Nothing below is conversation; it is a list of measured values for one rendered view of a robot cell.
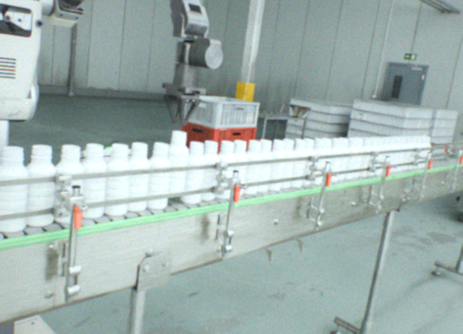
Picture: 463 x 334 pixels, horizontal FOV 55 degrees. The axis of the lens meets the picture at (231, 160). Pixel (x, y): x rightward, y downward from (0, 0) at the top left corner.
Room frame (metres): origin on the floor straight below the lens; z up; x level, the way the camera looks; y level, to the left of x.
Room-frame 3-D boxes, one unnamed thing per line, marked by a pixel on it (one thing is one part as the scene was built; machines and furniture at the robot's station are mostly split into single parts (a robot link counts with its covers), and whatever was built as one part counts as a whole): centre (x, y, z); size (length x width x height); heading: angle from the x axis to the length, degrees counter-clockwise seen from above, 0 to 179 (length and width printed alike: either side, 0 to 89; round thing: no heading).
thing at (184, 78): (1.15, 0.15, 1.33); 0.10 x 0.07 x 0.07; 47
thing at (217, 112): (3.99, 0.15, 1.00); 0.61 x 0.41 x 0.22; 144
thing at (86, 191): (0.98, 0.31, 1.08); 0.06 x 0.06 x 0.17
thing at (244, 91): (11.64, -0.10, 0.55); 0.40 x 0.40 x 1.10; 47
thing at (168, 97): (1.16, 0.15, 1.26); 0.07 x 0.07 x 0.09; 47
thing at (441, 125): (9.21, -3.71, 0.59); 1.25 x 1.03 x 1.17; 138
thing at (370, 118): (7.98, -2.70, 0.59); 1.24 x 1.03 x 1.17; 139
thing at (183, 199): (1.19, 0.10, 1.08); 0.06 x 0.06 x 0.17
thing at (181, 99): (1.15, 0.14, 1.26); 0.07 x 0.07 x 0.09; 47
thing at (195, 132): (4.00, 0.15, 0.78); 0.61 x 0.41 x 0.22; 144
